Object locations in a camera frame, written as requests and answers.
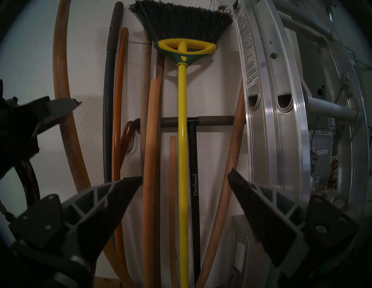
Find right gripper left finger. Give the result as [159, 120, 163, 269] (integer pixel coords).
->
[9, 176, 143, 268]

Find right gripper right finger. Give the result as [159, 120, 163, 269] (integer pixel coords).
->
[227, 168, 360, 288]

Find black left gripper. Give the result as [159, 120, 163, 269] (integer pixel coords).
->
[0, 96, 82, 179]

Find wooden pole with threaded tip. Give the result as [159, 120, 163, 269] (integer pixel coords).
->
[53, 0, 135, 288]

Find yellow-handled black bristle broom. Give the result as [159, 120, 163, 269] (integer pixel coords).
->
[129, 0, 234, 288]

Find long dark grey pole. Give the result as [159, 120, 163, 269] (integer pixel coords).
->
[103, 1, 124, 184]

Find plywood board with hole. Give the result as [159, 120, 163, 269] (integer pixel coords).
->
[94, 277, 120, 288]

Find grey metal appliance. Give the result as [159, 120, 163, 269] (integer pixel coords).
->
[308, 128, 341, 187]

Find light smooth wooden dowel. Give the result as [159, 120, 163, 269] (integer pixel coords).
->
[142, 78, 161, 288]

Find aluminium extension ladder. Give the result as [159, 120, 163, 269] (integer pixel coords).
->
[230, 0, 372, 222]

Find dark brown wooden pole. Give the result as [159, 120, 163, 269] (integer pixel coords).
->
[154, 54, 166, 288]

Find orange-handled green rake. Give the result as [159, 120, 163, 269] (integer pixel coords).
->
[112, 28, 129, 256]

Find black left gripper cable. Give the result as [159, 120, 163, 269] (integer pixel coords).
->
[13, 159, 40, 205]

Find slanted brown wooden handle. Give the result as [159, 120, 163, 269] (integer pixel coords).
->
[195, 84, 247, 288]

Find black T-handle garden tool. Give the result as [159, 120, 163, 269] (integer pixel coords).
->
[134, 116, 247, 288]

